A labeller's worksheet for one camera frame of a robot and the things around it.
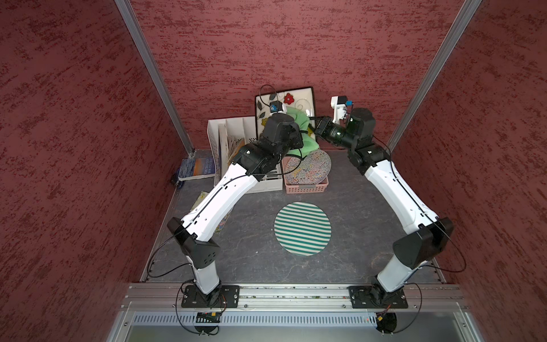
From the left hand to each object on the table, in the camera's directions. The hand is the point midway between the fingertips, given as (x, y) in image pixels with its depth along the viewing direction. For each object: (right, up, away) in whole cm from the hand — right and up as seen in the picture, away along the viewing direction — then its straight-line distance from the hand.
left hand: (293, 133), depth 68 cm
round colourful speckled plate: (+10, -12, +38) cm, 41 cm away
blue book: (-50, -11, +44) cm, 67 cm away
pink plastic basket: (+7, -21, +32) cm, 39 cm away
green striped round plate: (+6, -38, +22) cm, 44 cm away
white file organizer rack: (-29, +3, +24) cm, 38 cm away
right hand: (+4, +4, +1) cm, 5 cm away
